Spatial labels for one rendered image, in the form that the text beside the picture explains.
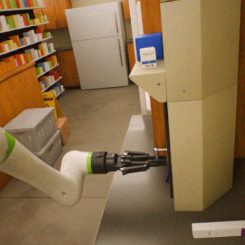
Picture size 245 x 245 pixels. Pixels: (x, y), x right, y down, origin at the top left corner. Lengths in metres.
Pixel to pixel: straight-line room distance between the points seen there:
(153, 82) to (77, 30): 5.23
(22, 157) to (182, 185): 0.58
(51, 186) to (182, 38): 0.65
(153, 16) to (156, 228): 0.85
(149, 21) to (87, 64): 4.96
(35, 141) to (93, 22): 3.48
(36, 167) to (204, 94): 0.60
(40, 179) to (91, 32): 5.17
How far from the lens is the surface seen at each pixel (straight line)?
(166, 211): 1.12
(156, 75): 0.84
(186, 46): 0.82
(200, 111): 0.88
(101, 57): 5.97
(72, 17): 6.02
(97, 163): 1.04
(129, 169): 1.01
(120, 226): 1.09
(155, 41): 1.02
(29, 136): 3.07
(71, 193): 1.01
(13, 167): 0.88
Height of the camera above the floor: 1.72
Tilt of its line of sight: 25 degrees down
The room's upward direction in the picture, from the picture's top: 9 degrees counter-clockwise
